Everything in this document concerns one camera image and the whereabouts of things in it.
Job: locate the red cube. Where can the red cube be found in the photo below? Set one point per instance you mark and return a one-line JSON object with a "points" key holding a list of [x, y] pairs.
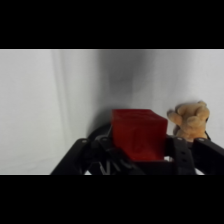
{"points": [[140, 135]]}

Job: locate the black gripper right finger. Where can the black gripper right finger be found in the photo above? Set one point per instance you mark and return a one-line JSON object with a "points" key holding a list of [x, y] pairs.
{"points": [[196, 156]]}

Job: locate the tan plush teddy bear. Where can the tan plush teddy bear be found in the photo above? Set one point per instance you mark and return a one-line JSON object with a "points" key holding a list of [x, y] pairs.
{"points": [[191, 120]]}

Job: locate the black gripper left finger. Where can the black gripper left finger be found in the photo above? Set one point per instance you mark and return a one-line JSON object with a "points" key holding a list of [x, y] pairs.
{"points": [[76, 156]]}

